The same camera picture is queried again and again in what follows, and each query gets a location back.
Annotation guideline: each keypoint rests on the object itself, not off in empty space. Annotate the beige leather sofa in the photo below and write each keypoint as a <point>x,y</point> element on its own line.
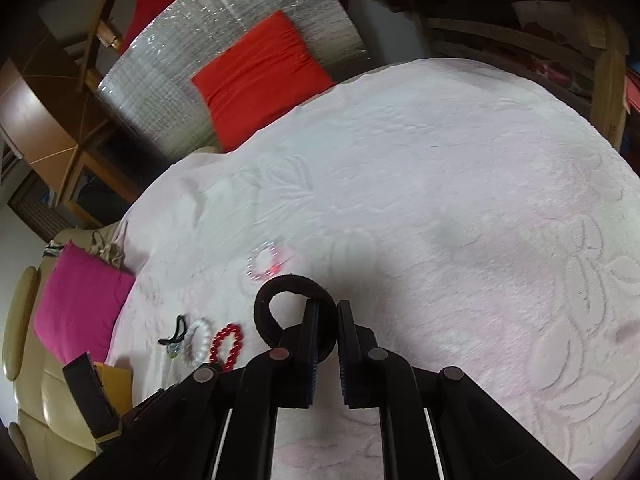
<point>45,410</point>

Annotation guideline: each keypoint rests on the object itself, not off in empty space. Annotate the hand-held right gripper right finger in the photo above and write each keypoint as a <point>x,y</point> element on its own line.
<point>344,360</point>

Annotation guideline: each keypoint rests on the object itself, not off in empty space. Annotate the red cushion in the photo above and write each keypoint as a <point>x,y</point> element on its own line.
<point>260,75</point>

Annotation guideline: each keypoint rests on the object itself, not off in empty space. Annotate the pink cushion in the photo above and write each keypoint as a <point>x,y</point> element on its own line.
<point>80,300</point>

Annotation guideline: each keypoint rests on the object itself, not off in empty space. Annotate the pale pink embossed blanket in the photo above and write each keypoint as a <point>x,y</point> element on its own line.
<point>425,185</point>

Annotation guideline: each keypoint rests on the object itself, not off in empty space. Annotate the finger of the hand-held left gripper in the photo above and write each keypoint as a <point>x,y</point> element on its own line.
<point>90,395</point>

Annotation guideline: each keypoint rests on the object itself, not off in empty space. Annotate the black white striped cloth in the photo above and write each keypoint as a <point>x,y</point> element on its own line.
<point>54,248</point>

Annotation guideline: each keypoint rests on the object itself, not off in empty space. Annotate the silver foil mat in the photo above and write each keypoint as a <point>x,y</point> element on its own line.
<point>165,85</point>

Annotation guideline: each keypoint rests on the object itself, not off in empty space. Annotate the green bead charm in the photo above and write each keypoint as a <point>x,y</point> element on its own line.
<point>173,351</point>

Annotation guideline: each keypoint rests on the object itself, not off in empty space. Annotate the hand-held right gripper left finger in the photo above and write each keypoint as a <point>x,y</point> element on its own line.
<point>312,360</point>

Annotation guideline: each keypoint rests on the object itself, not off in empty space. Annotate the beige cloth bag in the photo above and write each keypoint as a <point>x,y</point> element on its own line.
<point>107,247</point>

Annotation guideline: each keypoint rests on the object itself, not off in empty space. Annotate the wooden cabinet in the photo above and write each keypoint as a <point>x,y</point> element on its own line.
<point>45,115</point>

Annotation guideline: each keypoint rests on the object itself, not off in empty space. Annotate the wooden shelf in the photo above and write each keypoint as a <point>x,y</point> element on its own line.
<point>607,85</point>

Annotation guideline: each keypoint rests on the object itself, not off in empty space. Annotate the orange box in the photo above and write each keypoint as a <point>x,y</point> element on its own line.
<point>117,385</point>

